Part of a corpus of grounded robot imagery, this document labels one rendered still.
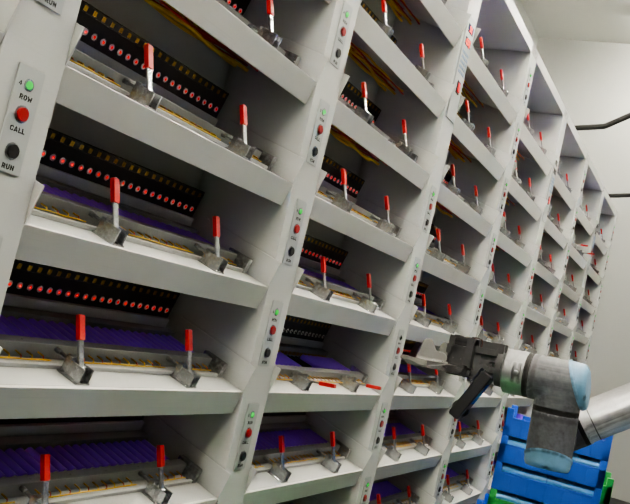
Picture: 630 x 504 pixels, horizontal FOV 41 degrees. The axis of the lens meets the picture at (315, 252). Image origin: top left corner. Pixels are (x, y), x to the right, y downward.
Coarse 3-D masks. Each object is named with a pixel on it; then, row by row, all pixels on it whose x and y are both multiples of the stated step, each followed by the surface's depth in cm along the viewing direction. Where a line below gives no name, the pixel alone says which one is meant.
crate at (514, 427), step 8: (512, 408) 247; (512, 416) 247; (504, 424) 247; (512, 424) 246; (520, 424) 246; (528, 424) 245; (504, 432) 247; (512, 432) 246; (520, 432) 245; (600, 440) 239; (608, 440) 238; (584, 448) 240; (592, 448) 239; (600, 448) 239; (608, 448) 238; (592, 456) 239; (600, 456) 238; (608, 456) 238
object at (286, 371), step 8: (280, 368) 172; (288, 368) 176; (296, 368) 180; (304, 368) 184; (312, 368) 188; (320, 368) 193; (288, 376) 177; (312, 376) 187; (320, 376) 191; (328, 376) 195; (336, 376) 199; (352, 376) 207; (360, 376) 212
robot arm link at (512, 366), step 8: (512, 352) 169; (520, 352) 168; (528, 352) 169; (504, 360) 167; (512, 360) 167; (520, 360) 166; (504, 368) 167; (512, 368) 166; (520, 368) 166; (504, 376) 167; (512, 376) 166; (520, 376) 165; (504, 384) 167; (512, 384) 166; (520, 384) 165; (504, 392) 170; (512, 392) 168; (520, 392) 166
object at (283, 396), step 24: (336, 360) 219; (360, 360) 217; (288, 384) 173; (312, 384) 185; (336, 384) 198; (384, 384) 213; (264, 408) 161; (288, 408) 170; (312, 408) 180; (336, 408) 192; (360, 408) 206
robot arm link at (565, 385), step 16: (528, 368) 165; (544, 368) 164; (560, 368) 163; (576, 368) 162; (528, 384) 164; (544, 384) 163; (560, 384) 162; (576, 384) 160; (544, 400) 163; (560, 400) 161; (576, 400) 161
